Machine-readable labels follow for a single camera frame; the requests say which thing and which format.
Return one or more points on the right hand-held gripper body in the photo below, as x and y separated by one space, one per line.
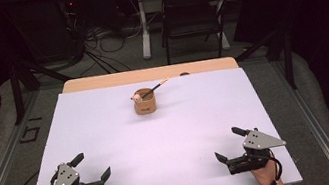
258 141

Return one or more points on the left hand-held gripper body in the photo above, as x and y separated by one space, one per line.
66 183

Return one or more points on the brown wooden pen holder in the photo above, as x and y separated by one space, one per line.
146 105

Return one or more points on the person's right hand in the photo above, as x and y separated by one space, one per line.
266 178

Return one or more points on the white table board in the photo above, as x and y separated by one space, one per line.
149 156

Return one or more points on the small dark round object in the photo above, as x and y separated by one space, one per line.
184 73

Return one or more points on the small cream figurine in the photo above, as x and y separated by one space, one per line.
136 98

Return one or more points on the black metal stand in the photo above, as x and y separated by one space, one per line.
17 93
288 61

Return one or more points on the light wooden table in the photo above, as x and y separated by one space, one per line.
116 79

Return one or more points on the black folding chair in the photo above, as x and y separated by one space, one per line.
194 23

